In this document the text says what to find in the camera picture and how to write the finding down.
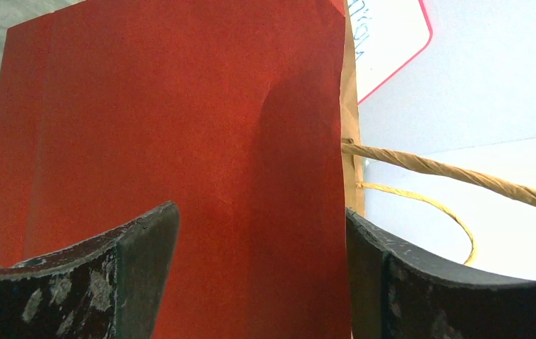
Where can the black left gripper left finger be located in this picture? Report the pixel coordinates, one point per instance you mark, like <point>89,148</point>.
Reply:
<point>108,286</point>

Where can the red paper bag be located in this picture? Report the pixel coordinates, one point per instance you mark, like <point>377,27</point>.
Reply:
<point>242,113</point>

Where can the pink framed whiteboard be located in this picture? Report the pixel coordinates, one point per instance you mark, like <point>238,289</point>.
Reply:
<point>387,35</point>

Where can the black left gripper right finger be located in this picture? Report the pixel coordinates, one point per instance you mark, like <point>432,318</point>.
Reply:
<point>400,290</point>

